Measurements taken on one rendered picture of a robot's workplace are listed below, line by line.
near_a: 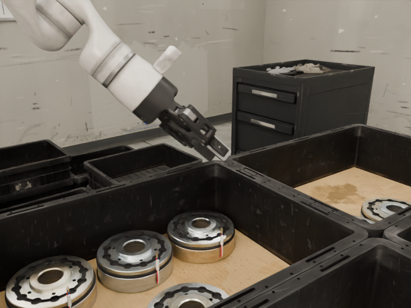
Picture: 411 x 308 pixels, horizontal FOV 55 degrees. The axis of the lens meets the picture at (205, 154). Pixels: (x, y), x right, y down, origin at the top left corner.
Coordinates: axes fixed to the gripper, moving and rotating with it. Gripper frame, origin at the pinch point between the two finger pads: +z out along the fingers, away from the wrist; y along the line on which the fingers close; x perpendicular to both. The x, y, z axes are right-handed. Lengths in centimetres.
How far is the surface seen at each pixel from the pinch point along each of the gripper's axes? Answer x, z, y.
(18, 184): -32, -25, -113
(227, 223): -8.4, 7.6, 4.0
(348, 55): 224, 116, -237
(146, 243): -18.0, -1.4, 5.7
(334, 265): -8.3, 9.6, 27.2
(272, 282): -13.5, 4.7, 27.1
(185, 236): -14.0, 3.1, 4.5
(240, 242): -9.5, 11.3, 4.0
